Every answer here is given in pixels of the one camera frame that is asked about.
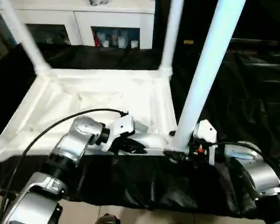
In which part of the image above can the white plastic table top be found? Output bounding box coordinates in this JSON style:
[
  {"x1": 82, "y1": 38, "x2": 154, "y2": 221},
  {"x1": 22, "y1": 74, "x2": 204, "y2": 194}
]
[{"x1": 0, "y1": 67, "x2": 180, "y2": 163}]

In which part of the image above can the white plastic table leg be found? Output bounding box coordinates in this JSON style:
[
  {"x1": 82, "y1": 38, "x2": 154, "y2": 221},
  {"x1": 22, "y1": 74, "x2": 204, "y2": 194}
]
[
  {"x1": 169, "y1": 0, "x2": 247, "y2": 152},
  {"x1": 158, "y1": 0, "x2": 185, "y2": 75},
  {"x1": 0, "y1": 0, "x2": 53, "y2": 75}
]

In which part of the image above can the black mat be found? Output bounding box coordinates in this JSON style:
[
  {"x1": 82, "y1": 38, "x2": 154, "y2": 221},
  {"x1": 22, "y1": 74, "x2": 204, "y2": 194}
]
[{"x1": 0, "y1": 43, "x2": 280, "y2": 219}]

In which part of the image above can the black left robot foot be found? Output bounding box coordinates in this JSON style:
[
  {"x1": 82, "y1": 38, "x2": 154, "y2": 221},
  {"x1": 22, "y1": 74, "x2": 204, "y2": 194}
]
[{"x1": 97, "y1": 213, "x2": 121, "y2": 224}]

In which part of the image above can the red bottle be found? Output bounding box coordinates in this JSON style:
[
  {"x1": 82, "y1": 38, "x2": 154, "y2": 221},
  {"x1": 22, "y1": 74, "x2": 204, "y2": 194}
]
[{"x1": 94, "y1": 31, "x2": 102, "y2": 47}]

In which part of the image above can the white cabinet with glass doors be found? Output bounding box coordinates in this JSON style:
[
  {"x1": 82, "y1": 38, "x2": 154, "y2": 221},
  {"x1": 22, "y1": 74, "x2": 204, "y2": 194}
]
[{"x1": 0, "y1": 0, "x2": 156, "y2": 49}]

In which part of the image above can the grey black toy figure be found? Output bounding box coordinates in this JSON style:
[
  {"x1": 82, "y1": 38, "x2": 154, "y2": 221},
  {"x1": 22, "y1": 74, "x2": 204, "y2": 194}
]
[{"x1": 88, "y1": 0, "x2": 110, "y2": 7}]

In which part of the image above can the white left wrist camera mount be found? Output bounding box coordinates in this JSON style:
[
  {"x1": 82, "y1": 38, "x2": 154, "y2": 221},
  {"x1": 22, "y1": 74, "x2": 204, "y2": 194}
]
[{"x1": 102, "y1": 114, "x2": 136, "y2": 152}]

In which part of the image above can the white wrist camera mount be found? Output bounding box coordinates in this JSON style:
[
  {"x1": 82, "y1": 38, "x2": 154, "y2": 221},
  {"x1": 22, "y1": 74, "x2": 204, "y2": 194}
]
[
  {"x1": 102, "y1": 114, "x2": 136, "y2": 152},
  {"x1": 193, "y1": 119, "x2": 218, "y2": 165}
]

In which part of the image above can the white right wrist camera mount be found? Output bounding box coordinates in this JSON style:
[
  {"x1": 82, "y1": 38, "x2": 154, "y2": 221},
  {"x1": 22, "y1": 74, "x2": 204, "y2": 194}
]
[{"x1": 193, "y1": 119, "x2": 218, "y2": 165}]

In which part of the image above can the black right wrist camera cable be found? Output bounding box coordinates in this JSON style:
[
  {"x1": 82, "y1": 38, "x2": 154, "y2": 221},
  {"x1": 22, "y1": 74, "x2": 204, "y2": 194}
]
[{"x1": 210, "y1": 141, "x2": 280, "y2": 178}]

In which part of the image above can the black metal stand frame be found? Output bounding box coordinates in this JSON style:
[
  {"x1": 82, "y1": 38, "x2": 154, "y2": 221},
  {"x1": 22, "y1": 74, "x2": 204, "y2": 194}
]
[{"x1": 0, "y1": 185, "x2": 17, "y2": 224}]

